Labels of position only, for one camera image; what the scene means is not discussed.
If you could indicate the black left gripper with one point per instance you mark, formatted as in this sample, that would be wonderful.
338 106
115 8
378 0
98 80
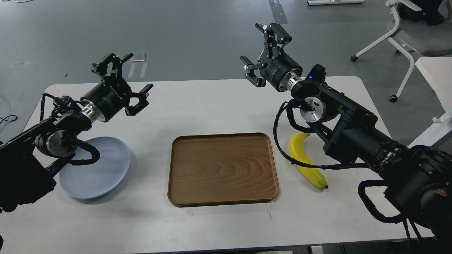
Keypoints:
113 93

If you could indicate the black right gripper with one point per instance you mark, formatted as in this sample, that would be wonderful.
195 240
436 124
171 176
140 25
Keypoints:
275 39

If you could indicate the light blue plate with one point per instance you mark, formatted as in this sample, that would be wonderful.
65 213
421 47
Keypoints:
98 179

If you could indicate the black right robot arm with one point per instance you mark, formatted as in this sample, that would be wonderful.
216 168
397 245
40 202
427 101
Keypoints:
415 184

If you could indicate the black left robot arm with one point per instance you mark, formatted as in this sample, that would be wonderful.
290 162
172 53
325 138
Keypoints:
30 161

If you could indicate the white table base far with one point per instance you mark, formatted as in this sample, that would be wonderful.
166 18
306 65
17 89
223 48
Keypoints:
333 2

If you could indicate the brown wooden tray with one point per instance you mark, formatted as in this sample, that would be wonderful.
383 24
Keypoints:
222 169

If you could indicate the white grey office chair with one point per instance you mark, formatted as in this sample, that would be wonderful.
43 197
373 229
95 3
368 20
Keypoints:
412 37

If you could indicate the white side table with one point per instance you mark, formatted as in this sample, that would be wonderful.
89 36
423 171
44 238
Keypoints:
437 72

